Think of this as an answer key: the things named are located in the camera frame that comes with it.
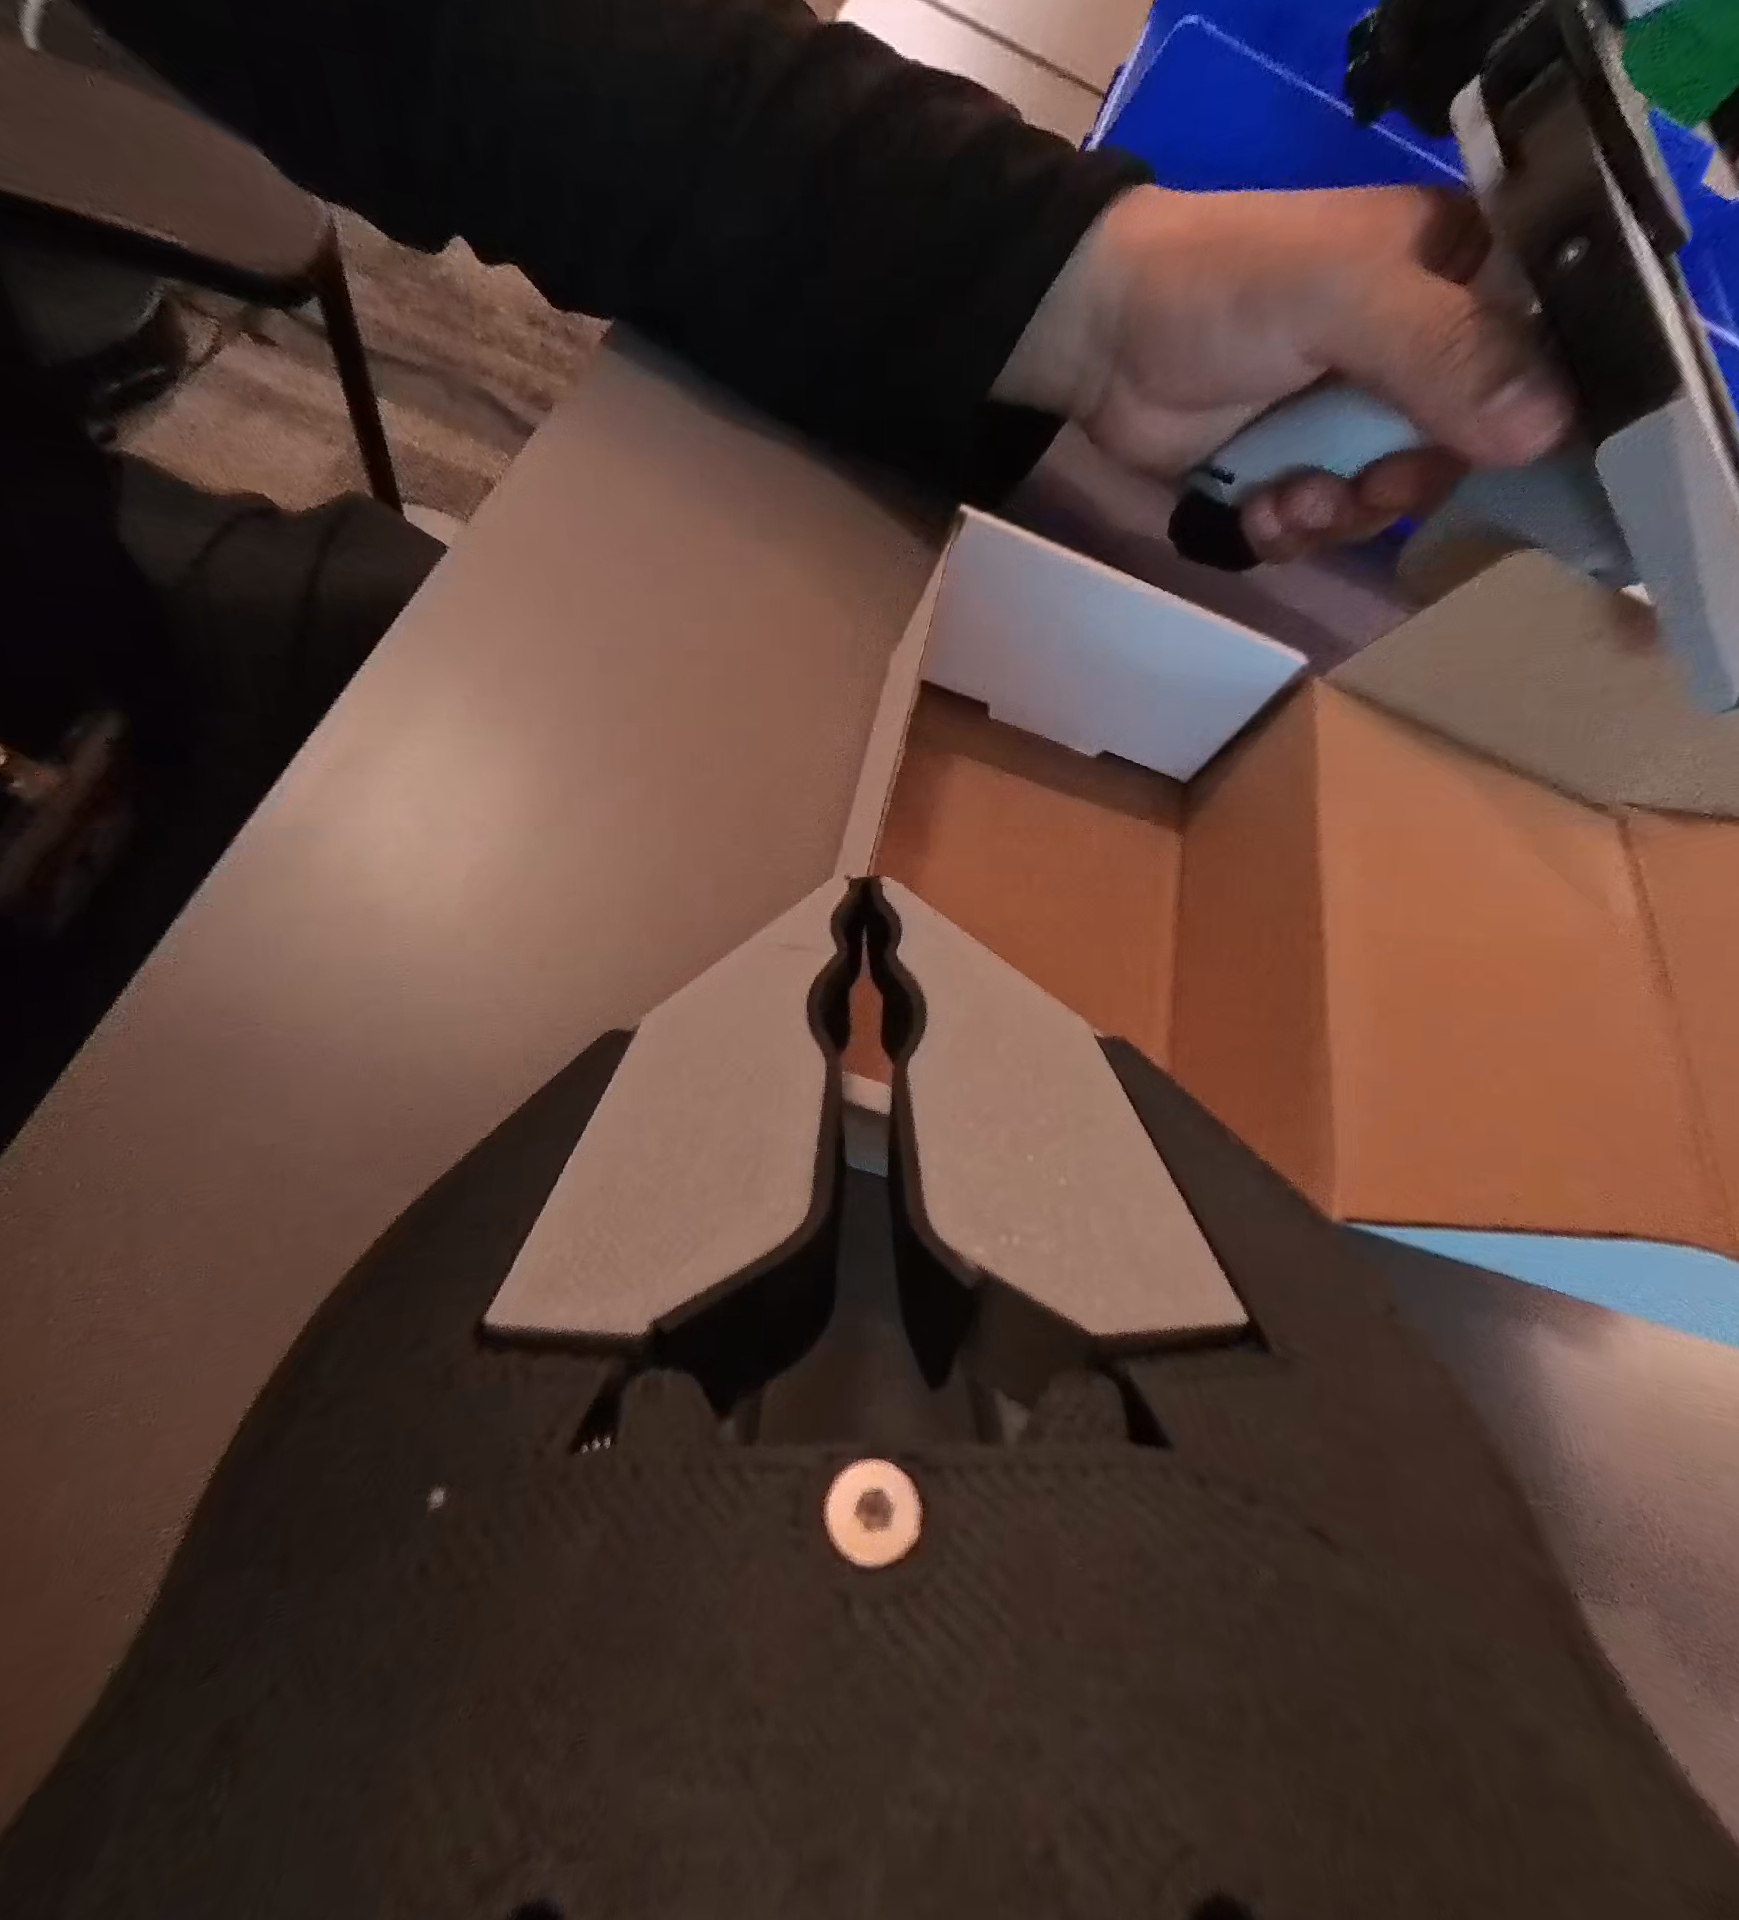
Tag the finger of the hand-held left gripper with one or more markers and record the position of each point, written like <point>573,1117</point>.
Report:
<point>1694,556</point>

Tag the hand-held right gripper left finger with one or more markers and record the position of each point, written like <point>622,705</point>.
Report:
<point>660,1171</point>

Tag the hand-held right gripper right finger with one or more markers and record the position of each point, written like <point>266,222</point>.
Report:
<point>1048,1171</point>

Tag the green plastic bin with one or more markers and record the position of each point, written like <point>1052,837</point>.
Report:
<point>1694,61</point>

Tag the blue plastic bin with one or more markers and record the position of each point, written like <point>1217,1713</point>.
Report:
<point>1259,91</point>

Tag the white mailer box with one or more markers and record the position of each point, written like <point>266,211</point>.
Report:
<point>1409,974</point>

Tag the person's left hand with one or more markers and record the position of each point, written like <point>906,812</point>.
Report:
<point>1259,315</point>

